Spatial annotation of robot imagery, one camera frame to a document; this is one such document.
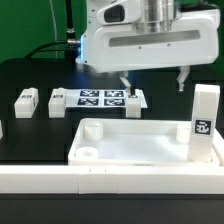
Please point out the white fiducial marker sheet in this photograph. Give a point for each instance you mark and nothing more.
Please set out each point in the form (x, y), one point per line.
(96, 98)

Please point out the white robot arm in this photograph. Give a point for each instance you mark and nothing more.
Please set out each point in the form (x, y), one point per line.
(149, 16)

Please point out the white desk tabletop tray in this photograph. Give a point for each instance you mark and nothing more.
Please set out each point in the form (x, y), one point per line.
(123, 142)

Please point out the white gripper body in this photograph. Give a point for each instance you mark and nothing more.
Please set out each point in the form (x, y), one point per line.
(192, 40)

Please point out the white front fence bar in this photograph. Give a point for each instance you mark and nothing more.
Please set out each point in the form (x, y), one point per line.
(113, 180)

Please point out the white left edge block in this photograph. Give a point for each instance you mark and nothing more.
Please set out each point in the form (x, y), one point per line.
(1, 129)

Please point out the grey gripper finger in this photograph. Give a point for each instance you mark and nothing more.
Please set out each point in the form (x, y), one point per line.
(184, 72)
(124, 79)

